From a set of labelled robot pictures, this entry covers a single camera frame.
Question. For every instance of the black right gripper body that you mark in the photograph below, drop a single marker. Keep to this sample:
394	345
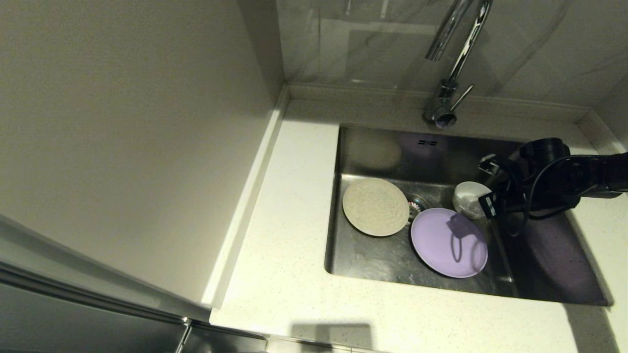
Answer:
510	198

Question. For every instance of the white round bowl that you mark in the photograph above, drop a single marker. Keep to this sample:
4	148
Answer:
466	198

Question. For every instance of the purple round plate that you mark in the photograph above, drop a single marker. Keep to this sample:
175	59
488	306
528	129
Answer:
441	245

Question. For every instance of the cream round plate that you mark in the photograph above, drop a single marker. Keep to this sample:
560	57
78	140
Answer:
375	207

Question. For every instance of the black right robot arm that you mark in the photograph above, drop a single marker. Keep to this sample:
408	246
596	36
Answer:
588	176

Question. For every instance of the metal sink drain strainer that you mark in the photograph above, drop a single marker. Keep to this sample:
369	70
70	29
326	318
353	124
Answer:
416	205

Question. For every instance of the stainless steel sink basin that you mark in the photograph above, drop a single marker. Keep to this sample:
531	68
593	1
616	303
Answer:
382	260

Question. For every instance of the chrome gooseneck faucet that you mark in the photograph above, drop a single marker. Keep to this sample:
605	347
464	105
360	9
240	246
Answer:
444	103

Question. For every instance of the counter base cabinet front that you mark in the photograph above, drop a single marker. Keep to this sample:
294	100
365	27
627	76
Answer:
221	343

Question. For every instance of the grey tall cabinet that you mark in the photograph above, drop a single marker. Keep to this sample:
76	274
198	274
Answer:
122	122

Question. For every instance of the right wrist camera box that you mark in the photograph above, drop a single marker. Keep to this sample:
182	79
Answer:
490	165

